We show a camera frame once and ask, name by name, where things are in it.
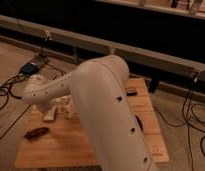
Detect black bowl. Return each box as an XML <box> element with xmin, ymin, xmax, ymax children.
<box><xmin>135</xmin><ymin>115</ymin><xmax>143</xmax><ymax>132</ymax></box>

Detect black floor cables left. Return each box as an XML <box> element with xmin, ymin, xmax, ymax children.
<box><xmin>0</xmin><ymin>39</ymin><xmax>69</xmax><ymax>113</ymax></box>

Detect white salt shaker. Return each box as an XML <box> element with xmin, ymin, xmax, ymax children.
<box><xmin>61</xmin><ymin>96</ymin><xmax>76</xmax><ymax>119</ymax></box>

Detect dark brown rectangular block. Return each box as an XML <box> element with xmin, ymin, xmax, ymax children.
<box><xmin>125</xmin><ymin>88</ymin><xmax>137</xmax><ymax>96</ymax></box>

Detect wooden table board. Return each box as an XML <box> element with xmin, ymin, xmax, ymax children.
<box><xmin>15</xmin><ymin>78</ymin><xmax>169</xmax><ymax>170</ymax></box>

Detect black floor cables right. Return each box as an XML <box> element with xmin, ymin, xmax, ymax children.
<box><xmin>152</xmin><ymin>71</ymin><xmax>205</xmax><ymax>164</ymax></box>

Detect white sponge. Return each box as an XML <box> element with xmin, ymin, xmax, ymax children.
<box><xmin>43</xmin><ymin>106</ymin><xmax>56</xmax><ymax>121</ymax></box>

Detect black floor cables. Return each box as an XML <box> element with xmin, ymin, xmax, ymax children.
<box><xmin>152</xmin><ymin>71</ymin><xmax>205</xmax><ymax>164</ymax></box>
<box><xmin>0</xmin><ymin>39</ymin><xmax>69</xmax><ymax>113</ymax></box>

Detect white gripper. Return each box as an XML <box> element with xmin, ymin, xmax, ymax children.
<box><xmin>35</xmin><ymin>98</ymin><xmax>62</xmax><ymax>114</ymax></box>

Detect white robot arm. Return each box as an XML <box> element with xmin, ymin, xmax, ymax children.
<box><xmin>22</xmin><ymin>55</ymin><xmax>159</xmax><ymax>171</ymax></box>

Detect long wooden beam rail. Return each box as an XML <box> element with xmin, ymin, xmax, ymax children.
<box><xmin>0</xmin><ymin>15</ymin><xmax>205</xmax><ymax>81</ymax></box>

